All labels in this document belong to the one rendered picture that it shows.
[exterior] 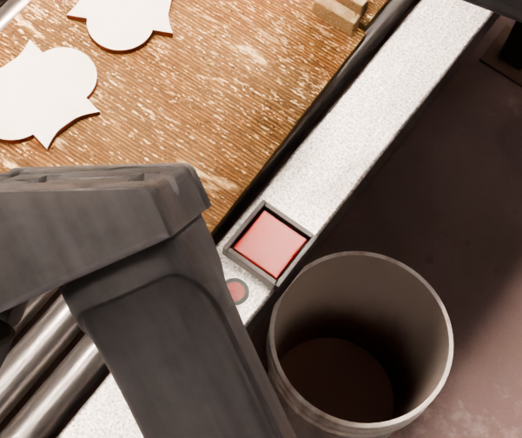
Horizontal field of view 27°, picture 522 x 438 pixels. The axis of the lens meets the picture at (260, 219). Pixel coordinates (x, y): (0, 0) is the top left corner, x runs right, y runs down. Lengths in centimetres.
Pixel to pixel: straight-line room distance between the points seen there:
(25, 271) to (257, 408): 11
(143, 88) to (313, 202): 24
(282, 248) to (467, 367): 105
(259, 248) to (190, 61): 25
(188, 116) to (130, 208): 83
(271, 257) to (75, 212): 77
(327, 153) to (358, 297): 73
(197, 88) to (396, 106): 24
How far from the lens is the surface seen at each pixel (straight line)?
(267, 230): 120
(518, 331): 225
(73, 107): 126
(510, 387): 221
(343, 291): 195
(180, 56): 130
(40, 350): 117
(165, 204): 44
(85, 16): 132
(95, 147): 124
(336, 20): 133
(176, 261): 44
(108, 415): 115
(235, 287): 119
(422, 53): 137
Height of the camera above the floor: 202
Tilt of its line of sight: 64 degrees down
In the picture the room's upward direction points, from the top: 11 degrees clockwise
